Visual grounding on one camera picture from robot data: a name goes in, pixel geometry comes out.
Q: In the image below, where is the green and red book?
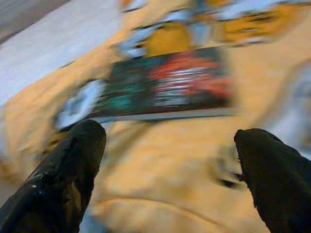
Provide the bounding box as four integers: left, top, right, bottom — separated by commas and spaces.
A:
97, 46, 238, 122

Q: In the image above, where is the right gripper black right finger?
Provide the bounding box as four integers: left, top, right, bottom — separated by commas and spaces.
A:
233, 128, 311, 233

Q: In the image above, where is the white quilted mattress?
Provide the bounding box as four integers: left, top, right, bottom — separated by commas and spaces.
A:
0, 0, 137, 107

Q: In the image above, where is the yellow cartoon print blanket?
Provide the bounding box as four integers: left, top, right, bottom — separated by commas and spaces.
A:
0, 0, 311, 233

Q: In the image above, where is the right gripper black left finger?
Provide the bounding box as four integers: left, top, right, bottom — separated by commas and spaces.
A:
0, 119, 107, 233

